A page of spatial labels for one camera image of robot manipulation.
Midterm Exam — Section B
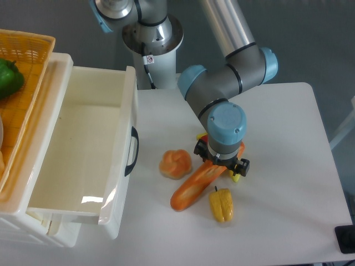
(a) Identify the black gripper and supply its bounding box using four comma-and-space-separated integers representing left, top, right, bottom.
194, 139, 250, 176

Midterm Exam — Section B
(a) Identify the long orange baguette bread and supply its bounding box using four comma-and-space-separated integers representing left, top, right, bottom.
170, 141, 246, 212

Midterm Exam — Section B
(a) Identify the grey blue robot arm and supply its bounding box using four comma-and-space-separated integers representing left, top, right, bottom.
89, 1, 278, 176

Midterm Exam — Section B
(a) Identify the long yellow chili pepper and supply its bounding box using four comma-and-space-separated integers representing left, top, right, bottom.
196, 132, 245, 183

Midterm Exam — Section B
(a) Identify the round orange bread roll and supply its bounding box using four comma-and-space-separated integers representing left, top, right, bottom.
159, 149, 192, 180

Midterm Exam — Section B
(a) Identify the red bell pepper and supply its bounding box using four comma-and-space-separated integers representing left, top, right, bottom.
200, 135, 208, 143

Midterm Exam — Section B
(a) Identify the yellow bell pepper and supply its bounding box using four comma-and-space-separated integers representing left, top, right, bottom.
209, 186, 234, 223

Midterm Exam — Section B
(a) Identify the white plastic drawer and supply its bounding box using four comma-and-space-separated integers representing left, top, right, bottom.
28, 66, 138, 239

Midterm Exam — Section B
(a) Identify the black device at table edge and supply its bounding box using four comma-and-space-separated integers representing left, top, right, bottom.
334, 225, 354, 254

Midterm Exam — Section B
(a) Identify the white plastic drawer cabinet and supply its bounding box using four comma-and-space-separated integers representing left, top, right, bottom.
1, 53, 80, 247

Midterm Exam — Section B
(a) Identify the yellow woven plastic basket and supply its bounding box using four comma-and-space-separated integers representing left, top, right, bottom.
1, 29, 55, 188

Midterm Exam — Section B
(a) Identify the green bell pepper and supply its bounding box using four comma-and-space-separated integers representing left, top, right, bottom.
1, 58, 24, 100

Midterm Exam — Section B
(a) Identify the black drawer handle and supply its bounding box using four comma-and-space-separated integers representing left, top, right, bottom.
124, 126, 140, 176

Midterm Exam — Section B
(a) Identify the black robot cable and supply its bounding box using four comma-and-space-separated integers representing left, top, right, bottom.
141, 42, 158, 90

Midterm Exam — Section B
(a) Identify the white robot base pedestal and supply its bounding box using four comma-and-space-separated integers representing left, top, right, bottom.
122, 14, 184, 90

